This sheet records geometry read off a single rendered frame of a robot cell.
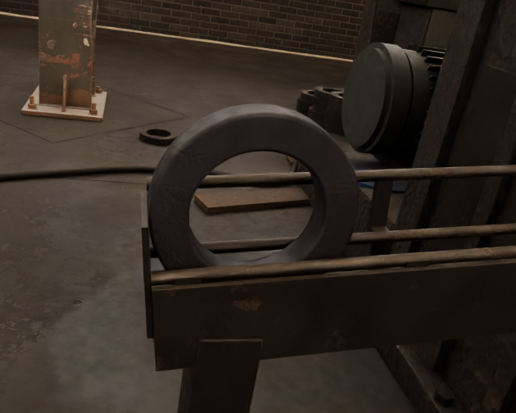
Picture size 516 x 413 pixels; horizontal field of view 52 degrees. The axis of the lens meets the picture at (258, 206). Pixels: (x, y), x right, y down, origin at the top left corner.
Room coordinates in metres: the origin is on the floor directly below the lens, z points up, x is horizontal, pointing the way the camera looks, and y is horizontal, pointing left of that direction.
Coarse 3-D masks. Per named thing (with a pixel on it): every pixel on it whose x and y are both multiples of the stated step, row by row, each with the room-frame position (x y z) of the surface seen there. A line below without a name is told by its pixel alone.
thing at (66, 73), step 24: (48, 0) 2.70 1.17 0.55; (72, 0) 2.73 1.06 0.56; (96, 0) 3.04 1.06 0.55; (48, 24) 2.70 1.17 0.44; (72, 24) 2.73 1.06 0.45; (96, 24) 3.03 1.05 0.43; (48, 48) 2.70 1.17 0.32; (72, 48) 2.73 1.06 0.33; (48, 72) 2.70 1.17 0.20; (72, 72) 2.73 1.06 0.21; (48, 96) 2.70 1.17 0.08; (72, 96) 2.73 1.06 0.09; (96, 96) 3.05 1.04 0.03; (96, 120) 2.65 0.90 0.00
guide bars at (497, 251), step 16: (368, 256) 0.43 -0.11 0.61; (384, 256) 0.43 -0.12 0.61; (400, 256) 0.43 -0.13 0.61; (416, 256) 0.44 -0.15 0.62; (432, 256) 0.44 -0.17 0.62; (448, 256) 0.45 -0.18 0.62; (464, 256) 0.45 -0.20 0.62; (480, 256) 0.45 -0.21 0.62; (496, 256) 0.46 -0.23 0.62; (512, 256) 0.46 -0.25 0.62; (160, 272) 0.38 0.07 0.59; (176, 272) 0.38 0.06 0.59; (192, 272) 0.38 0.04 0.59; (208, 272) 0.39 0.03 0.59; (224, 272) 0.39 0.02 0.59; (240, 272) 0.39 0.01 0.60; (256, 272) 0.40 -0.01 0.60; (272, 272) 0.40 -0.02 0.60; (288, 272) 0.40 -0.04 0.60; (304, 272) 0.41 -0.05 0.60; (320, 272) 0.41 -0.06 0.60
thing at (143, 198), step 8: (144, 192) 0.43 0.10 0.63; (144, 200) 0.42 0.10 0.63; (144, 208) 0.40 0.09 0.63; (144, 216) 0.39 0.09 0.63; (144, 224) 0.37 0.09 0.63; (144, 232) 0.37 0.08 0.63; (144, 240) 0.37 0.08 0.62; (144, 248) 0.37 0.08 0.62; (144, 256) 0.37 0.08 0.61; (144, 264) 0.37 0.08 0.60; (144, 272) 0.37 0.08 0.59; (144, 280) 0.37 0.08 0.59; (144, 288) 0.37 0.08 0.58; (144, 296) 0.37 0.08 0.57; (152, 320) 0.37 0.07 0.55; (152, 328) 0.37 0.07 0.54; (152, 336) 0.37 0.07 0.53
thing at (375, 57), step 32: (352, 64) 2.01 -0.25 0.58; (384, 64) 1.78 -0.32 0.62; (416, 64) 1.81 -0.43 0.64; (352, 96) 1.95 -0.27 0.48; (384, 96) 1.72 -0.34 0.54; (416, 96) 1.74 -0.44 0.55; (352, 128) 1.89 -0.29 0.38; (384, 128) 1.71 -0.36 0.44; (416, 128) 1.75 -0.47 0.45; (384, 160) 1.93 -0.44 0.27; (352, 256) 1.56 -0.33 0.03
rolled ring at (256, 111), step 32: (192, 128) 0.42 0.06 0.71; (224, 128) 0.40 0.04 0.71; (256, 128) 0.41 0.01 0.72; (288, 128) 0.42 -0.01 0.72; (320, 128) 0.43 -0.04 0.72; (160, 160) 0.42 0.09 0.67; (192, 160) 0.40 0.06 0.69; (224, 160) 0.41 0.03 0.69; (320, 160) 0.43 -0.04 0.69; (160, 192) 0.39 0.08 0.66; (192, 192) 0.40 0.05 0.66; (320, 192) 0.44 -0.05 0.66; (352, 192) 0.44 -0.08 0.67; (160, 224) 0.39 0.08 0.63; (320, 224) 0.43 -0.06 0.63; (352, 224) 0.44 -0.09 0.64; (160, 256) 0.39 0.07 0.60; (192, 256) 0.40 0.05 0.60; (288, 256) 0.44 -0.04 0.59; (320, 256) 0.43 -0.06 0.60
